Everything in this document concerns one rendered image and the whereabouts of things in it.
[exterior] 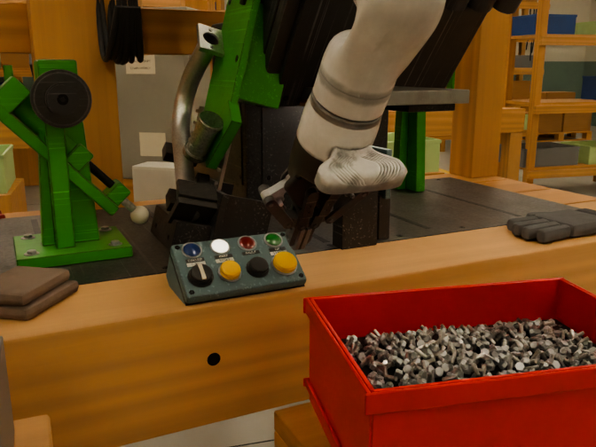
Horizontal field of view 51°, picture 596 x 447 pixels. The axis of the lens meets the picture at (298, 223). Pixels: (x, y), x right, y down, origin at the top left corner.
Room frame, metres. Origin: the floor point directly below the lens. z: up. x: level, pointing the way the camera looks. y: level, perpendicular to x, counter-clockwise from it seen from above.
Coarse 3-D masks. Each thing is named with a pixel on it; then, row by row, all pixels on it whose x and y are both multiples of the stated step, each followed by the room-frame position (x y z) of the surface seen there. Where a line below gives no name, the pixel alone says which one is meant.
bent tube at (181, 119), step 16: (208, 32) 1.01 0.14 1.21; (208, 48) 0.98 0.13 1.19; (192, 64) 1.02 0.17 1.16; (208, 64) 1.03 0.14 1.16; (192, 80) 1.03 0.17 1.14; (176, 96) 1.04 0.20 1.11; (192, 96) 1.05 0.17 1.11; (176, 112) 1.03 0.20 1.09; (176, 128) 1.02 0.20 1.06; (176, 144) 0.99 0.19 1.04; (176, 160) 0.97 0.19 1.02; (176, 176) 0.94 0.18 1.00; (192, 176) 0.95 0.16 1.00
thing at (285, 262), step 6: (282, 252) 0.73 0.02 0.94; (276, 258) 0.72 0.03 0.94; (282, 258) 0.72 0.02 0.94; (288, 258) 0.72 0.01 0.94; (294, 258) 0.73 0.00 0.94; (276, 264) 0.71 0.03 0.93; (282, 264) 0.71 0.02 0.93; (288, 264) 0.71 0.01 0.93; (294, 264) 0.72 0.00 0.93; (282, 270) 0.71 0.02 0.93; (288, 270) 0.71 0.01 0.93
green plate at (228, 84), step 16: (256, 0) 0.94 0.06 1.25; (224, 16) 1.03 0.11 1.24; (240, 16) 0.96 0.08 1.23; (256, 16) 0.94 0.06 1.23; (224, 32) 1.01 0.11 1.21; (240, 32) 0.95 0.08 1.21; (256, 32) 0.95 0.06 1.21; (224, 48) 0.99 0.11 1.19; (240, 48) 0.93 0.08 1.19; (256, 48) 0.95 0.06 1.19; (224, 64) 0.98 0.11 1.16; (240, 64) 0.92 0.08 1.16; (256, 64) 0.95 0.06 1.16; (224, 80) 0.96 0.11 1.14; (240, 80) 0.92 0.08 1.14; (256, 80) 0.95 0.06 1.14; (272, 80) 0.96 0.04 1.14; (208, 96) 1.01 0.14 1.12; (224, 96) 0.94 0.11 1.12; (240, 96) 0.94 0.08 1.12; (256, 96) 0.95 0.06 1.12; (272, 96) 0.96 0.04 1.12
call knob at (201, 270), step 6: (198, 264) 0.68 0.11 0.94; (204, 264) 0.68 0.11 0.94; (192, 270) 0.67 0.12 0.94; (198, 270) 0.67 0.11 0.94; (204, 270) 0.68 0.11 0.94; (210, 270) 0.68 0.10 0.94; (192, 276) 0.67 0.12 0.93; (198, 276) 0.67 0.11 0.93; (204, 276) 0.67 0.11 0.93; (210, 276) 0.67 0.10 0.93; (198, 282) 0.67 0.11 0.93; (204, 282) 0.67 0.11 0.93
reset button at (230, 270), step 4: (224, 264) 0.69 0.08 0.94; (228, 264) 0.69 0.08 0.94; (232, 264) 0.69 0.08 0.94; (236, 264) 0.69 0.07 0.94; (220, 268) 0.69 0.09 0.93; (224, 268) 0.69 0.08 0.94; (228, 268) 0.69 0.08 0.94; (232, 268) 0.69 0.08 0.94; (236, 268) 0.69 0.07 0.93; (220, 272) 0.69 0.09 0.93; (224, 272) 0.68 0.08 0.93; (228, 272) 0.68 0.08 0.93; (232, 272) 0.68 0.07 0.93; (236, 272) 0.69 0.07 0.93; (224, 276) 0.68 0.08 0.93; (228, 276) 0.68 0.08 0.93; (232, 276) 0.68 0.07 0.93; (236, 276) 0.68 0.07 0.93
